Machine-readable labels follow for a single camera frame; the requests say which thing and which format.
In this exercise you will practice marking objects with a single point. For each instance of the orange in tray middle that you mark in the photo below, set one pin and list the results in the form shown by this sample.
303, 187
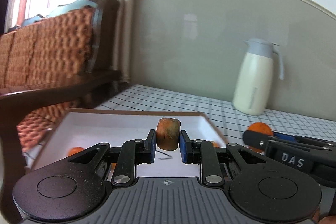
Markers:
113, 165

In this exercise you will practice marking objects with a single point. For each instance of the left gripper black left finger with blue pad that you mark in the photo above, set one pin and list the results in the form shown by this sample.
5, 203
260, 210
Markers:
133, 153

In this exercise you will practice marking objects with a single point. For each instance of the orange fruit with brown side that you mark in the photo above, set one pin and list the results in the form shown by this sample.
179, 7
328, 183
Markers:
167, 133

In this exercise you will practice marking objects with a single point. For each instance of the cream thermos jug grey lid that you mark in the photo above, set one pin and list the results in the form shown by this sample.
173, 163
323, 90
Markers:
255, 76

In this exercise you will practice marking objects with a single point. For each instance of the small orange on table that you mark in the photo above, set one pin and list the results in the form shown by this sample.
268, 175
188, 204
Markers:
260, 128

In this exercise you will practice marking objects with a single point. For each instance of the dark wooden sofa frame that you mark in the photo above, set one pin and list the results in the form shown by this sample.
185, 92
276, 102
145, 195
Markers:
18, 101

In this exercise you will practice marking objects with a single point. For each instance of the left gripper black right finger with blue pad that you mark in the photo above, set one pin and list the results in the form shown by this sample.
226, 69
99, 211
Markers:
202, 153

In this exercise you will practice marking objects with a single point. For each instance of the orange tufted sofa back cushion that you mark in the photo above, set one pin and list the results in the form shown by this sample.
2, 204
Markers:
48, 50

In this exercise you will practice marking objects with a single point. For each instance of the white checkered tablecloth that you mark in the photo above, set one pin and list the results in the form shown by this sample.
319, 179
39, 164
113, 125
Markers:
230, 122

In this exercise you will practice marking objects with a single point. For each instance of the orange tufted sofa seat cushion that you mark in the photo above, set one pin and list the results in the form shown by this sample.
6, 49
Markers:
33, 128

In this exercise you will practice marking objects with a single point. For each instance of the orange in tray corner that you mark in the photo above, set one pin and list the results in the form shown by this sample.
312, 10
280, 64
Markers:
215, 144

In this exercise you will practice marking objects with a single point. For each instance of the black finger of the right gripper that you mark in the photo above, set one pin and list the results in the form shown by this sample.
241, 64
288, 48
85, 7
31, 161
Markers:
312, 156

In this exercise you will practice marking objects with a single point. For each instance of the orange in tray left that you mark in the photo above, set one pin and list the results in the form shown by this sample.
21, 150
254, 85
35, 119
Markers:
74, 150

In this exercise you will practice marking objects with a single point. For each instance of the white tray with brown rim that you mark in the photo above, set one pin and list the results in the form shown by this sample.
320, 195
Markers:
85, 128

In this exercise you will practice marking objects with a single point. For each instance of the black hanging coat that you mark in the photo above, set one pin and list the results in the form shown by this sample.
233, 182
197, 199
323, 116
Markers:
3, 10

